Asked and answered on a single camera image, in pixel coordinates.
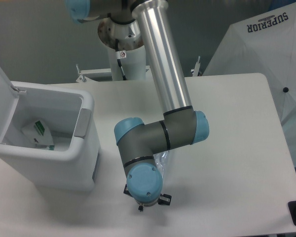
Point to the white trash can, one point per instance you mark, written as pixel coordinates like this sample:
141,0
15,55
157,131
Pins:
69,115

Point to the white metal base frame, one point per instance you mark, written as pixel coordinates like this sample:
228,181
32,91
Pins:
106,74

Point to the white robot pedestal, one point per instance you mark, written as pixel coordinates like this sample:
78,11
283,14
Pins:
127,61

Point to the clear plastic wrapper bag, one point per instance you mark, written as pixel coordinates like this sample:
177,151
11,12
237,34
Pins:
39,134

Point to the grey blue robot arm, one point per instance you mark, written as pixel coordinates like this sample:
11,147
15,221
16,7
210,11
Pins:
182,125

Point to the crushed clear plastic bottle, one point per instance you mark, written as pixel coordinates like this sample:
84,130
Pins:
161,160

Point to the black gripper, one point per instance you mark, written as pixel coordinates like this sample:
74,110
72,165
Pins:
163,199

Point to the white superior umbrella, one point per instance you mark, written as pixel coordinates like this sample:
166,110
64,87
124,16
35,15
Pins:
263,44

